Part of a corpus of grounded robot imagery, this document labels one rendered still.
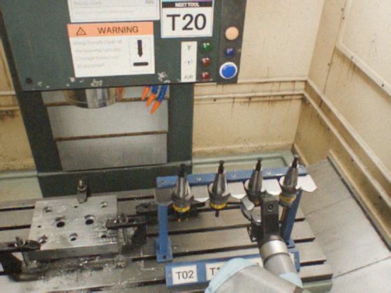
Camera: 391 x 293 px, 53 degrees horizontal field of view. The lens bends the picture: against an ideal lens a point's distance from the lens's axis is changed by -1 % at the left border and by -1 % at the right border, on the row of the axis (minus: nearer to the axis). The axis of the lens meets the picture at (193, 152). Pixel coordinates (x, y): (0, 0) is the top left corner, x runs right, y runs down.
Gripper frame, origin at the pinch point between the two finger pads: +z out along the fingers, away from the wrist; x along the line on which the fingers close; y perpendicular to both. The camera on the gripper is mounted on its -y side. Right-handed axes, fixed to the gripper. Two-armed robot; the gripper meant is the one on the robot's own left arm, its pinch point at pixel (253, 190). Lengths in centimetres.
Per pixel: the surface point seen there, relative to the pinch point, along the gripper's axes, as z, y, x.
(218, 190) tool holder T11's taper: -2.8, -4.4, -11.8
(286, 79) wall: 90, 14, 45
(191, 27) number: -10, -56, -22
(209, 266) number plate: -8.9, 24.2, -14.0
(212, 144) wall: 90, 53, 8
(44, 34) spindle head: -10, -56, -49
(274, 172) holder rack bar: 3.9, -3.0, 7.6
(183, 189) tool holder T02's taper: -2.7, -5.9, -21.8
